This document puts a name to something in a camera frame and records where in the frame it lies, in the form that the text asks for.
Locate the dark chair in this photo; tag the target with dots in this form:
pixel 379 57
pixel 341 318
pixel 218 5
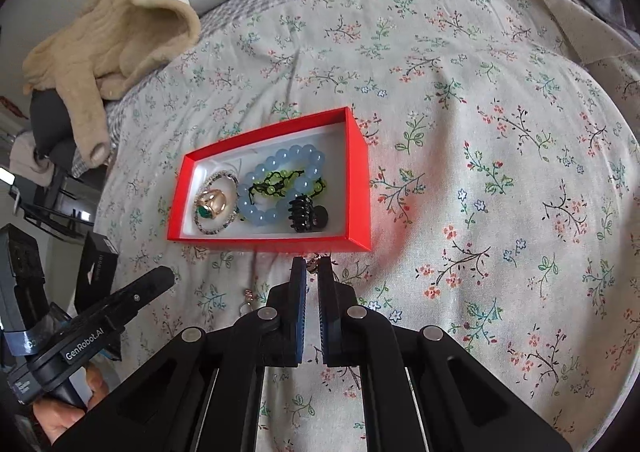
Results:
pixel 47 119

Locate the gold drop earring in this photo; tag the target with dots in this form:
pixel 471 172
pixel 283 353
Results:
pixel 247 301
pixel 314 264

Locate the black hair claw clip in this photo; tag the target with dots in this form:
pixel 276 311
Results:
pixel 305 217

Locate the floral bed sheet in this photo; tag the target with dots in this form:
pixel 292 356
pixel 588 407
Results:
pixel 475 182

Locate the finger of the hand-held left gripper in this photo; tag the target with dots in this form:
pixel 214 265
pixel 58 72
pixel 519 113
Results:
pixel 140 289

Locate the cream plain cloth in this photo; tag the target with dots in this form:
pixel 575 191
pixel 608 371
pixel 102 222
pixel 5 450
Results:
pixel 575 21

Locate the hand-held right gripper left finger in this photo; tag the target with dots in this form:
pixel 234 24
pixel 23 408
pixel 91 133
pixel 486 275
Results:
pixel 299 302

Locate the red cardboard box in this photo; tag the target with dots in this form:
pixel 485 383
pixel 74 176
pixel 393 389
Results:
pixel 360 171

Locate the beige fleece garment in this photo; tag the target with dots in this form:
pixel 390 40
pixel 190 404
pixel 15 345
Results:
pixel 100 31

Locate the person's left hand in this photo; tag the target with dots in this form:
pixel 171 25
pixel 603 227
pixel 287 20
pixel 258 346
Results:
pixel 55 422

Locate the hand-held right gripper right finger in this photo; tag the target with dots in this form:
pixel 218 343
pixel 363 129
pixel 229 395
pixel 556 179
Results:
pixel 325 302

